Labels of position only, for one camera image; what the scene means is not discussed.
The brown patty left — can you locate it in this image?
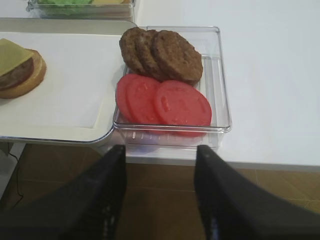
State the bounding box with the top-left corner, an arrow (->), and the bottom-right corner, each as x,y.
119,27 -> 148,76

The brown patty right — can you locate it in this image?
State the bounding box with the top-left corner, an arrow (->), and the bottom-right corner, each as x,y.
151,30 -> 203,86

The brown patty middle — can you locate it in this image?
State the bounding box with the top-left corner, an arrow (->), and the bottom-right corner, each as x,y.
135,29 -> 168,82

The white metal tray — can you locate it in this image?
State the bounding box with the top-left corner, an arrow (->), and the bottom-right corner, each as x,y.
0,18 -> 134,144

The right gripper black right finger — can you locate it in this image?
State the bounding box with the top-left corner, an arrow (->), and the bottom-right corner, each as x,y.
195,145 -> 320,240

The bottom bun on tray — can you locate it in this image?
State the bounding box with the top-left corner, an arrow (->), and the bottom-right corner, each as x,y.
0,49 -> 47,99

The red tomato slice middle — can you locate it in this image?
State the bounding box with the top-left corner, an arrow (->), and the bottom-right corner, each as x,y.
126,74 -> 162,125

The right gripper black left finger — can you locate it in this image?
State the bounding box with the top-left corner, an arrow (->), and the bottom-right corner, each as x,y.
0,145 -> 127,240

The green lettuce leaf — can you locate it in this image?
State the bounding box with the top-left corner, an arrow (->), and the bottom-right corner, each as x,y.
37,0 -> 92,6

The clear patty tomato container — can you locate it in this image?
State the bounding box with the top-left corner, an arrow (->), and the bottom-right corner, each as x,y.
113,26 -> 232,152

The yellow cheese slice on burger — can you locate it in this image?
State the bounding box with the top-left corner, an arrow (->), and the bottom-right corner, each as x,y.
0,38 -> 33,77

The meat patty on tray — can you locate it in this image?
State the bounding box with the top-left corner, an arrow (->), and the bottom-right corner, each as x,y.
0,58 -> 34,91

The clear lettuce cheese container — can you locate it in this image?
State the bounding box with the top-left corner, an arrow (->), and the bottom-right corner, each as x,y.
26,0 -> 137,21

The red tomato slice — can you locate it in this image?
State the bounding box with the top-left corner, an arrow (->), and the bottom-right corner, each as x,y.
115,73 -> 139,122
126,74 -> 162,125
153,80 -> 212,127

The red tomato slice left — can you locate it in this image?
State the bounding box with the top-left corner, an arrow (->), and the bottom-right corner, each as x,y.
115,73 -> 139,122

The brown patty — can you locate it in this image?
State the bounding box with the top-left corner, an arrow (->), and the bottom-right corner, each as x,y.
151,30 -> 203,86
135,29 -> 168,82
119,27 -> 148,76

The red tomato slice right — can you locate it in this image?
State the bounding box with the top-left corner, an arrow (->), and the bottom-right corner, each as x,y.
153,80 -> 212,127

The black cable under table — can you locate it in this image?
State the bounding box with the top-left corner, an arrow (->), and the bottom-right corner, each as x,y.
4,143 -> 25,203

